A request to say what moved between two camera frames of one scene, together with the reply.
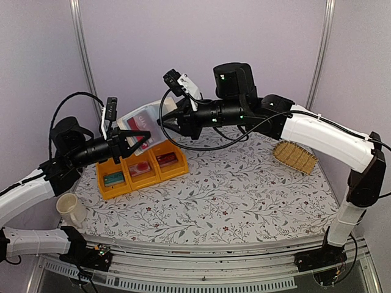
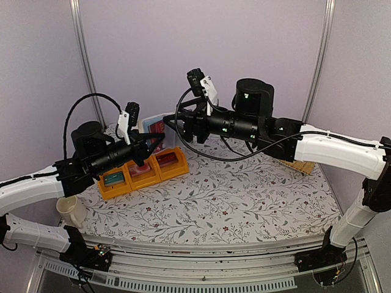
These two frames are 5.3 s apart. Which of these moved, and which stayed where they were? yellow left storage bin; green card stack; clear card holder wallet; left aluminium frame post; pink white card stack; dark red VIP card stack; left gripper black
Moved: clear card holder wallet; left gripper black
Stayed: green card stack; yellow left storage bin; left aluminium frame post; dark red VIP card stack; pink white card stack
